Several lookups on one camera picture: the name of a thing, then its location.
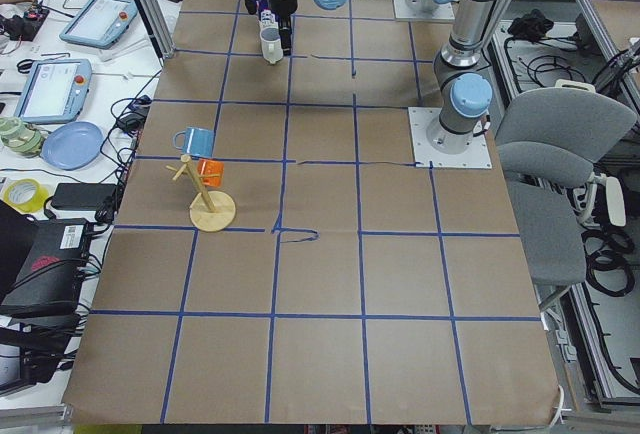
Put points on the blue white milk carton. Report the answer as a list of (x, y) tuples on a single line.
[(265, 16)]

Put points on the white mug pink rim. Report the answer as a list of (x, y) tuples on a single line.
[(271, 48)]

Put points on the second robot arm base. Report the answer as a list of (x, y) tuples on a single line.
[(433, 11)]

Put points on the blue mug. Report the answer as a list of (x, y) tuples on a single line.
[(195, 141)]

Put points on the orange mug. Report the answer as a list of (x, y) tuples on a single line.
[(210, 172)]

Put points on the upper teach pendant tablet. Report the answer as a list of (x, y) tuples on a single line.
[(100, 23)]

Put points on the teach pendant tablet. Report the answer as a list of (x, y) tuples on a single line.
[(55, 91), (100, 23)]

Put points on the wooden mug tree stand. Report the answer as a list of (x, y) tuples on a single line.
[(211, 209)]

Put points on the lower teach pendant tablet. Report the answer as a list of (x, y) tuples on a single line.
[(55, 91)]

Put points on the blue plate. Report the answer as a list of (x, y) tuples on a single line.
[(72, 146)]

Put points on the black power adapter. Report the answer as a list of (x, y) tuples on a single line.
[(81, 196)]

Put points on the green tape rolls stack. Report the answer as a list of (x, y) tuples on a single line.
[(20, 137)]

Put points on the grey office chair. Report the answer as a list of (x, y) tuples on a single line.
[(555, 134)]

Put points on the yellow tape roll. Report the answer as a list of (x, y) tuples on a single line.
[(26, 195)]

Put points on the black computer box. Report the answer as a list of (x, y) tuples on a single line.
[(41, 264)]

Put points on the aluminium frame post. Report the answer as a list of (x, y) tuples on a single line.
[(156, 28)]

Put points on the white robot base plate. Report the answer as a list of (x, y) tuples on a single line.
[(435, 147)]

